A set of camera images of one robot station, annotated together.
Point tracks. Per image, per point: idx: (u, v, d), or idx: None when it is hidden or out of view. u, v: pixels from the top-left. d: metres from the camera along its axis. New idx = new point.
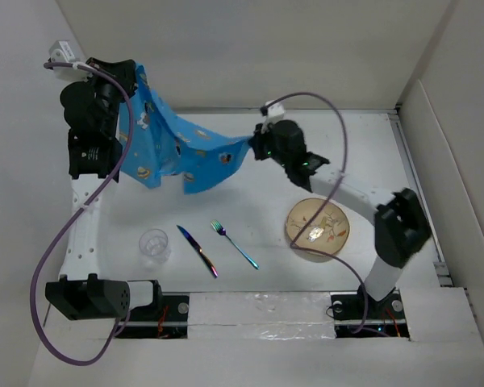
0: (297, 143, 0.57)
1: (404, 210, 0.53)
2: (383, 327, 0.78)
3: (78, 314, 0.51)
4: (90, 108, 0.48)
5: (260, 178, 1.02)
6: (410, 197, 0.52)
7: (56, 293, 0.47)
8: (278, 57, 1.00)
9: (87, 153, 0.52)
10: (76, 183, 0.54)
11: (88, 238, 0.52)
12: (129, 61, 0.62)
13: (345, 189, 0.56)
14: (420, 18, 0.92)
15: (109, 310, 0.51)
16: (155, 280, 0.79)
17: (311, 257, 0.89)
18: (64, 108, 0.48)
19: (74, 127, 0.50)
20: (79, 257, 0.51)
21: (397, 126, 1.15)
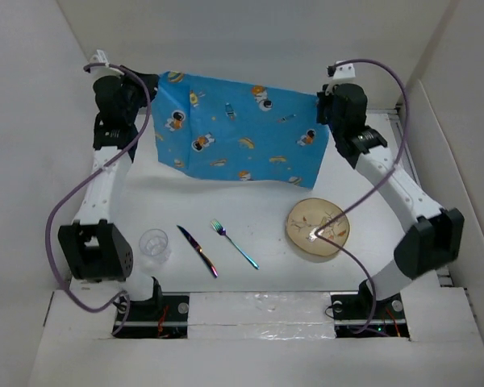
0: (359, 108, 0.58)
1: (444, 232, 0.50)
2: (383, 327, 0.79)
3: (85, 264, 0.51)
4: (118, 93, 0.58)
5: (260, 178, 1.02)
6: (456, 219, 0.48)
7: (68, 233, 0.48)
8: (278, 57, 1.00)
9: (110, 133, 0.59)
10: (96, 153, 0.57)
11: (103, 191, 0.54)
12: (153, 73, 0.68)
13: (394, 185, 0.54)
14: (420, 18, 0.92)
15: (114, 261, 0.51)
16: (156, 280, 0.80)
17: (312, 257, 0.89)
18: (98, 93, 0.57)
19: (102, 110, 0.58)
20: (93, 205, 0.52)
21: (397, 126, 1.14)
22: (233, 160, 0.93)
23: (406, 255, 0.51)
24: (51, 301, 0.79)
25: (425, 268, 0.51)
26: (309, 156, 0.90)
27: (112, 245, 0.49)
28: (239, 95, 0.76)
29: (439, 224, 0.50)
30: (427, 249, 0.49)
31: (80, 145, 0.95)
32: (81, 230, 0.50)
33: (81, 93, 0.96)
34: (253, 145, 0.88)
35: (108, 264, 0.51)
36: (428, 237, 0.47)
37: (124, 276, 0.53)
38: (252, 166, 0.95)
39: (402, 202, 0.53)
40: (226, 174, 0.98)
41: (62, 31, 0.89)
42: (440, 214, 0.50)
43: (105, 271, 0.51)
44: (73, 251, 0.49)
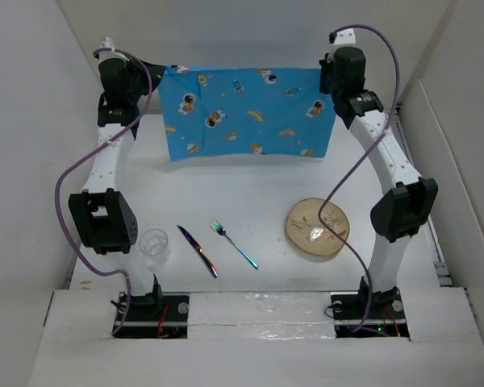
0: (357, 68, 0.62)
1: (418, 198, 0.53)
2: (384, 327, 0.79)
3: (93, 232, 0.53)
4: (122, 72, 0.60)
5: (260, 179, 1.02)
6: (431, 188, 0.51)
7: (77, 203, 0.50)
8: (278, 57, 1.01)
9: (114, 111, 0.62)
10: (102, 129, 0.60)
11: (109, 163, 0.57)
12: (160, 67, 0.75)
13: (381, 150, 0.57)
14: (419, 19, 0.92)
15: (120, 229, 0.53)
16: (156, 280, 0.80)
17: (312, 256, 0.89)
18: (101, 72, 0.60)
19: (106, 89, 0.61)
20: (99, 176, 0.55)
21: (397, 126, 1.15)
22: (244, 134, 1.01)
23: (381, 217, 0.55)
24: (51, 300, 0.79)
25: (398, 230, 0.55)
26: (315, 131, 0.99)
27: (119, 212, 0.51)
28: (246, 76, 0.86)
29: (415, 192, 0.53)
30: (400, 212, 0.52)
31: (80, 145, 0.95)
32: (89, 199, 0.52)
33: (81, 93, 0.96)
34: (263, 117, 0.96)
35: (115, 230, 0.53)
36: (402, 201, 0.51)
37: (130, 241, 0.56)
38: (263, 140, 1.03)
39: (385, 167, 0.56)
40: (238, 151, 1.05)
41: (62, 31, 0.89)
42: (418, 183, 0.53)
43: (112, 236, 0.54)
44: (82, 218, 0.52)
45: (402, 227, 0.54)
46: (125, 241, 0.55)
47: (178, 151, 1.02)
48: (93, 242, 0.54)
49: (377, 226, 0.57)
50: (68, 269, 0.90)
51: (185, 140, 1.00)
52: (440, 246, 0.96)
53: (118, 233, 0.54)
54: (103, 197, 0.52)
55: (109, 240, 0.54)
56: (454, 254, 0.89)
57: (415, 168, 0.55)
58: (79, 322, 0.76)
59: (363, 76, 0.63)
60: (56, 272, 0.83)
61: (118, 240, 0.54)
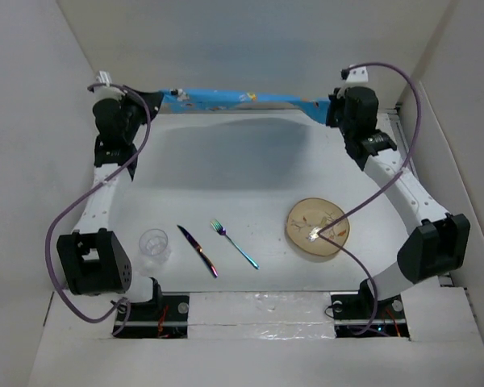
0: (369, 110, 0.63)
1: (449, 237, 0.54)
2: (383, 327, 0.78)
3: (82, 276, 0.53)
4: (116, 116, 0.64)
5: (260, 178, 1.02)
6: (462, 226, 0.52)
7: (67, 240, 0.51)
8: (278, 57, 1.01)
9: (111, 153, 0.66)
10: (98, 169, 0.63)
11: (102, 201, 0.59)
12: (158, 94, 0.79)
13: (401, 190, 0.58)
14: (420, 19, 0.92)
15: (110, 271, 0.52)
16: (155, 280, 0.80)
17: (312, 257, 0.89)
18: (96, 116, 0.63)
19: (102, 132, 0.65)
20: (93, 217, 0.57)
21: (397, 126, 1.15)
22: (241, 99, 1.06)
23: (410, 260, 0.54)
24: (51, 301, 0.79)
25: (428, 274, 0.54)
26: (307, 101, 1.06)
27: (109, 251, 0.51)
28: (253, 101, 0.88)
29: (444, 229, 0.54)
30: (432, 255, 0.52)
31: (80, 145, 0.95)
32: (80, 239, 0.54)
33: (81, 93, 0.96)
34: (265, 97, 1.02)
35: (105, 273, 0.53)
36: (433, 241, 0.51)
37: (123, 287, 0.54)
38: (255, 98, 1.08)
39: (407, 204, 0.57)
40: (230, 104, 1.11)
41: (62, 31, 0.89)
42: (446, 218, 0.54)
43: (102, 281, 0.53)
44: (71, 260, 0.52)
45: (433, 272, 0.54)
46: (116, 287, 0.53)
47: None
48: (81, 285, 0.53)
49: (402, 267, 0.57)
50: None
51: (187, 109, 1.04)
52: None
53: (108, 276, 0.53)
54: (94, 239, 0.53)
55: (98, 285, 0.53)
56: None
57: (439, 204, 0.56)
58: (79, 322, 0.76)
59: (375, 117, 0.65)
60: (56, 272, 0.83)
61: (108, 285, 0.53)
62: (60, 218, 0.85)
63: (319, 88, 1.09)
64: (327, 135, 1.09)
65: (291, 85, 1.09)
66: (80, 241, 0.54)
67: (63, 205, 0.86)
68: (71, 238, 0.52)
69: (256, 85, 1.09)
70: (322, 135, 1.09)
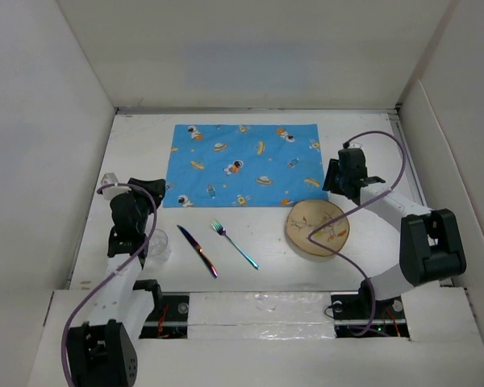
0: (356, 158, 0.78)
1: (441, 235, 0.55)
2: (383, 327, 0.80)
3: (85, 373, 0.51)
4: (131, 208, 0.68)
5: (256, 180, 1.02)
6: (447, 218, 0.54)
7: (76, 336, 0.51)
8: (279, 57, 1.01)
9: (124, 242, 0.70)
10: (111, 260, 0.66)
11: (113, 293, 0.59)
12: (161, 180, 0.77)
13: (388, 201, 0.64)
14: (421, 19, 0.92)
15: (116, 368, 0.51)
16: (155, 280, 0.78)
17: (310, 256, 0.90)
18: (113, 210, 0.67)
19: (118, 224, 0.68)
20: (103, 308, 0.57)
21: (397, 126, 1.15)
22: (240, 139, 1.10)
23: (410, 261, 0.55)
24: (51, 301, 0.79)
25: (431, 273, 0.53)
26: (306, 138, 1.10)
27: (118, 343, 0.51)
28: (246, 190, 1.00)
29: (436, 228, 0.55)
30: (425, 247, 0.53)
31: (80, 145, 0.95)
32: (89, 332, 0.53)
33: (81, 93, 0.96)
34: (263, 151, 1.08)
35: (110, 368, 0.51)
36: (419, 229, 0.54)
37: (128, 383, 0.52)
38: (253, 132, 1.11)
39: (395, 210, 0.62)
40: (229, 124, 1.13)
41: (62, 31, 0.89)
42: (436, 216, 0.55)
43: (106, 378, 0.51)
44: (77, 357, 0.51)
45: (435, 270, 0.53)
46: (122, 382, 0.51)
47: (182, 131, 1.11)
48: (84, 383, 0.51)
49: (406, 273, 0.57)
50: (69, 269, 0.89)
51: (190, 142, 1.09)
52: None
53: (113, 371, 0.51)
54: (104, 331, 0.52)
55: (102, 382, 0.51)
56: None
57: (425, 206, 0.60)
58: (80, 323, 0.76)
59: (365, 165, 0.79)
60: (56, 272, 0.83)
61: (114, 382, 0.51)
62: (60, 218, 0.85)
63: (319, 88, 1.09)
64: (327, 135, 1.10)
65: (291, 85, 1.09)
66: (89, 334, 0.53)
67: (63, 205, 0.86)
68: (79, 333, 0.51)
69: (256, 85, 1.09)
70: (322, 136, 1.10)
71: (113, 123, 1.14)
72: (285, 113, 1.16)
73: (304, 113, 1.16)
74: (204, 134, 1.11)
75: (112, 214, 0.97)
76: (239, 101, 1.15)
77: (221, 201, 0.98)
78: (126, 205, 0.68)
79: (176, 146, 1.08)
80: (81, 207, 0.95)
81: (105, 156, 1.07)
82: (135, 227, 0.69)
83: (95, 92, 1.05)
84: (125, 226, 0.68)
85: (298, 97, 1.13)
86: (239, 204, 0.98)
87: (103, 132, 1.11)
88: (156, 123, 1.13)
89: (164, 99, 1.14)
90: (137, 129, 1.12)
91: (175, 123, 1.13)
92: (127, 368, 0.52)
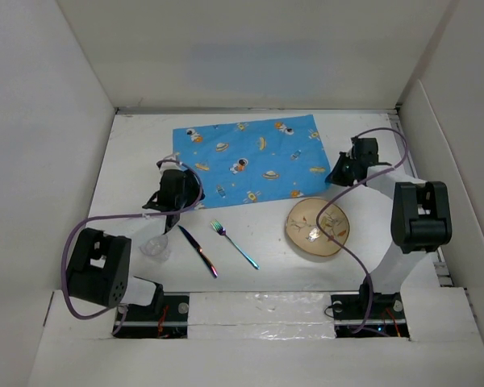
0: (369, 144, 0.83)
1: (431, 204, 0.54)
2: (383, 327, 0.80)
3: (79, 270, 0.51)
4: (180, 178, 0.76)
5: (264, 176, 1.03)
6: (439, 187, 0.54)
7: (86, 234, 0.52)
8: (278, 58, 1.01)
9: (158, 205, 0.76)
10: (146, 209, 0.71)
11: (133, 225, 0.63)
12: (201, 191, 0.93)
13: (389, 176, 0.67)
14: (420, 19, 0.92)
15: (105, 280, 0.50)
16: (158, 284, 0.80)
17: (311, 256, 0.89)
18: (166, 172, 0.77)
19: (162, 187, 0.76)
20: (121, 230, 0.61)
21: (397, 126, 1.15)
22: (240, 137, 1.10)
23: (398, 224, 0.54)
24: (51, 301, 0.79)
25: (416, 237, 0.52)
26: (304, 129, 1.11)
27: (117, 259, 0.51)
28: (256, 187, 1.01)
29: (428, 200, 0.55)
30: (412, 208, 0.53)
31: (80, 145, 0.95)
32: (99, 240, 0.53)
33: (81, 93, 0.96)
34: (264, 146, 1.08)
35: (100, 277, 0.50)
36: (409, 192, 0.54)
37: (109, 302, 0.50)
38: (252, 130, 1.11)
39: (390, 181, 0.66)
40: (228, 124, 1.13)
41: (62, 31, 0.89)
42: (429, 187, 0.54)
43: (93, 285, 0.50)
44: (80, 254, 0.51)
45: (420, 233, 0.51)
46: (102, 297, 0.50)
47: (181, 133, 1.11)
48: (74, 280, 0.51)
49: (394, 240, 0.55)
50: None
51: (190, 145, 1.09)
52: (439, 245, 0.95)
53: (101, 283, 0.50)
54: (110, 244, 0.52)
55: (88, 287, 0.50)
56: (454, 254, 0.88)
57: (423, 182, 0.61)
58: (89, 312, 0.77)
59: (376, 152, 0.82)
60: (56, 272, 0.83)
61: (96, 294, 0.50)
62: (60, 218, 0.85)
63: (319, 88, 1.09)
64: (327, 135, 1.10)
65: (290, 85, 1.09)
66: (98, 243, 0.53)
67: (63, 205, 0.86)
68: (91, 230, 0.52)
69: (256, 85, 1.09)
70: (323, 135, 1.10)
71: (112, 123, 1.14)
72: (285, 112, 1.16)
73: (304, 112, 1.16)
74: (204, 135, 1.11)
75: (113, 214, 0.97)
76: (240, 101, 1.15)
77: (232, 201, 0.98)
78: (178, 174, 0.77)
79: (177, 150, 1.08)
80: (81, 207, 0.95)
81: (104, 156, 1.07)
82: (173, 196, 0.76)
83: (95, 92, 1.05)
84: (167, 193, 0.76)
85: (297, 98, 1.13)
86: (251, 201, 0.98)
87: (103, 132, 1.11)
88: (156, 124, 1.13)
89: (163, 100, 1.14)
90: (137, 129, 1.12)
91: (172, 130, 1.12)
92: (114, 289, 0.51)
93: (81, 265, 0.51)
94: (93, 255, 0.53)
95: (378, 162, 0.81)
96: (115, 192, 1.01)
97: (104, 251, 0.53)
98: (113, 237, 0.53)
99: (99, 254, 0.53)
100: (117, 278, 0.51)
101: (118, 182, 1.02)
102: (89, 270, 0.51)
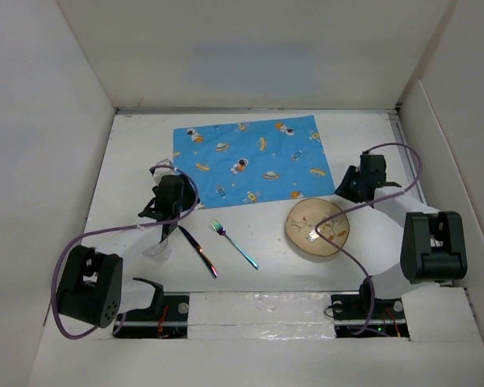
0: (377, 162, 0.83)
1: (444, 235, 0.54)
2: (383, 327, 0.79)
3: (71, 289, 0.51)
4: (177, 186, 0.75)
5: (264, 176, 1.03)
6: (453, 218, 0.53)
7: (78, 251, 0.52)
8: (278, 58, 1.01)
9: (156, 212, 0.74)
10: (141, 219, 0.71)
11: (127, 238, 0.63)
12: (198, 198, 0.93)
13: (398, 200, 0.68)
14: (420, 19, 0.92)
15: (96, 298, 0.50)
16: (158, 284, 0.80)
17: (312, 256, 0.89)
18: (164, 180, 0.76)
19: (159, 193, 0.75)
20: (114, 243, 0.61)
21: (397, 126, 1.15)
22: (241, 138, 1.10)
23: (410, 256, 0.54)
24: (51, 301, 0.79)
25: (427, 272, 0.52)
26: (304, 129, 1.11)
27: (106, 276, 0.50)
28: (256, 187, 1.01)
29: (442, 230, 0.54)
30: (427, 243, 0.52)
31: (80, 145, 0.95)
32: (91, 258, 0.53)
33: (81, 93, 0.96)
34: (265, 146, 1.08)
35: (91, 297, 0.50)
36: (423, 225, 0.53)
37: (101, 322, 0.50)
38: (252, 130, 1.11)
39: (403, 209, 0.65)
40: (229, 124, 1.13)
41: (62, 31, 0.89)
42: (442, 218, 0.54)
43: (85, 304, 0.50)
44: (72, 272, 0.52)
45: (432, 268, 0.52)
46: (94, 317, 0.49)
47: (181, 134, 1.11)
48: (66, 301, 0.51)
49: (405, 271, 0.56)
50: None
51: (190, 145, 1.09)
52: None
53: (92, 301, 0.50)
54: (102, 261, 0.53)
55: (81, 306, 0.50)
56: None
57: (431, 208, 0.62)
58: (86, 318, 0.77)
59: (383, 170, 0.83)
60: None
61: (89, 313, 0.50)
62: (60, 218, 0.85)
63: (319, 88, 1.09)
64: (327, 135, 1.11)
65: (290, 85, 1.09)
66: (89, 260, 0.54)
67: (63, 205, 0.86)
68: (83, 248, 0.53)
69: (256, 85, 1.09)
70: (323, 135, 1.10)
71: (112, 123, 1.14)
72: (285, 112, 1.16)
73: (304, 112, 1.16)
74: (204, 135, 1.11)
75: (112, 214, 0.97)
76: (240, 101, 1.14)
77: (232, 201, 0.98)
78: (175, 182, 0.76)
79: (177, 151, 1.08)
80: (81, 207, 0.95)
81: (104, 156, 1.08)
82: (170, 203, 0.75)
83: (95, 92, 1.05)
84: (164, 200, 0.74)
85: (298, 98, 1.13)
86: (251, 201, 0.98)
87: (103, 132, 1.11)
88: (156, 123, 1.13)
89: (163, 99, 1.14)
90: (137, 129, 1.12)
91: (173, 128, 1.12)
92: (106, 308, 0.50)
93: (73, 285, 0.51)
94: (85, 272, 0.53)
95: (385, 181, 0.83)
96: (115, 193, 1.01)
97: (96, 268, 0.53)
98: (105, 255, 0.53)
99: (91, 272, 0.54)
100: (109, 297, 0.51)
101: (118, 182, 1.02)
102: (81, 289, 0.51)
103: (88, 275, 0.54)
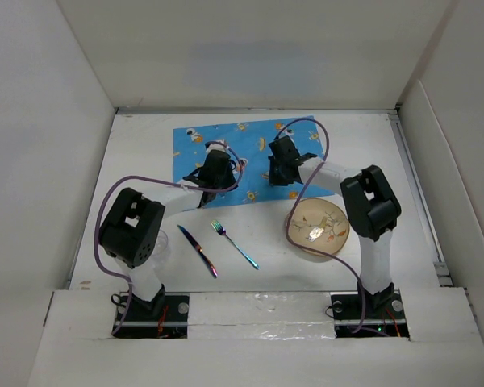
0: (285, 143, 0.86)
1: (373, 187, 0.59)
2: (384, 327, 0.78)
3: (114, 223, 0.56)
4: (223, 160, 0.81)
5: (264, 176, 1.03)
6: (374, 171, 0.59)
7: (127, 193, 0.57)
8: (278, 57, 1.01)
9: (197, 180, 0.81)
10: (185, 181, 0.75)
11: (170, 193, 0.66)
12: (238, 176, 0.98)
13: (324, 171, 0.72)
14: (419, 19, 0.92)
15: (135, 236, 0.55)
16: (161, 287, 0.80)
17: (310, 256, 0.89)
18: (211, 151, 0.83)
19: (206, 163, 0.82)
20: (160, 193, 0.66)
21: (397, 126, 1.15)
22: (240, 138, 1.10)
23: (357, 217, 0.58)
24: (51, 301, 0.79)
25: (377, 223, 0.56)
26: (304, 129, 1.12)
27: (148, 221, 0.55)
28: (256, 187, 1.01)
29: (370, 185, 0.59)
30: (364, 200, 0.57)
31: (80, 144, 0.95)
32: (136, 202, 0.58)
33: (81, 93, 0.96)
34: (264, 146, 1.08)
35: (131, 235, 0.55)
36: (354, 187, 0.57)
37: (134, 260, 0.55)
38: (252, 130, 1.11)
39: (333, 178, 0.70)
40: (228, 123, 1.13)
41: (63, 31, 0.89)
42: (367, 175, 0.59)
43: (123, 241, 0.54)
44: (118, 209, 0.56)
45: (379, 218, 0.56)
46: (129, 254, 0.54)
47: (181, 134, 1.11)
48: (107, 234, 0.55)
49: (361, 232, 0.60)
50: (69, 268, 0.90)
51: (190, 145, 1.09)
52: (440, 245, 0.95)
53: (130, 239, 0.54)
54: (146, 205, 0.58)
55: (119, 241, 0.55)
56: (454, 254, 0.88)
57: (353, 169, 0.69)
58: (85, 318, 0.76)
59: (294, 147, 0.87)
60: (55, 272, 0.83)
61: (124, 249, 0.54)
62: (60, 218, 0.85)
63: (319, 88, 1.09)
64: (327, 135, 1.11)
65: (290, 85, 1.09)
66: (135, 204, 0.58)
67: (63, 205, 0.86)
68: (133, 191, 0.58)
69: (256, 85, 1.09)
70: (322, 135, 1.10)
71: (112, 122, 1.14)
72: (285, 112, 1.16)
73: (304, 112, 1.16)
74: (204, 134, 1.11)
75: None
76: (240, 101, 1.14)
77: (232, 201, 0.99)
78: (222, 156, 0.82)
79: (177, 151, 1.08)
80: (80, 207, 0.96)
81: (104, 156, 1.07)
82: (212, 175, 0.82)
83: (95, 92, 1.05)
84: (209, 171, 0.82)
85: (298, 98, 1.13)
86: (250, 201, 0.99)
87: (103, 132, 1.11)
88: (156, 123, 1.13)
89: (163, 99, 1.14)
90: (137, 129, 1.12)
91: (173, 128, 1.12)
92: (140, 250, 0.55)
93: (117, 219, 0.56)
94: (129, 213, 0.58)
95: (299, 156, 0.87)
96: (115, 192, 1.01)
97: (139, 212, 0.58)
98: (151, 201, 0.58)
99: (134, 214, 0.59)
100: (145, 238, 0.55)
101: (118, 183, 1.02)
102: (123, 226, 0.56)
103: (131, 217, 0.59)
